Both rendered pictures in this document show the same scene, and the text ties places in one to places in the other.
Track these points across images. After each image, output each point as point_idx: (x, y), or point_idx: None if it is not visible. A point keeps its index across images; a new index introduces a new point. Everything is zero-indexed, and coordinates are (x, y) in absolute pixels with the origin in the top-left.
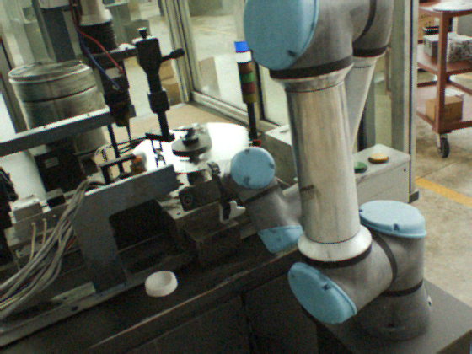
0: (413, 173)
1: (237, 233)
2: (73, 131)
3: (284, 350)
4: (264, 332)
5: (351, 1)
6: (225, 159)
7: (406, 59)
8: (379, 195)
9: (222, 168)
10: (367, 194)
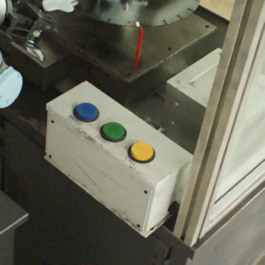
0: (193, 225)
1: (42, 74)
2: None
3: (26, 207)
4: (12, 169)
5: None
6: (71, 6)
7: (216, 86)
8: (109, 179)
9: (47, 6)
10: (95, 162)
